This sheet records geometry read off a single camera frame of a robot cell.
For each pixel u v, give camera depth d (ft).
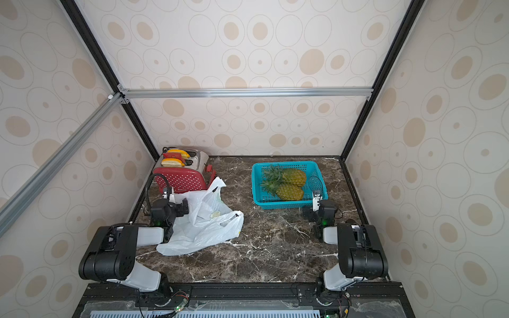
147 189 3.55
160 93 2.97
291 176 3.27
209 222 2.92
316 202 2.74
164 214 2.38
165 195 2.61
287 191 3.08
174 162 2.94
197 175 3.02
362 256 1.48
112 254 1.49
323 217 2.39
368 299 2.40
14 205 1.69
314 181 3.36
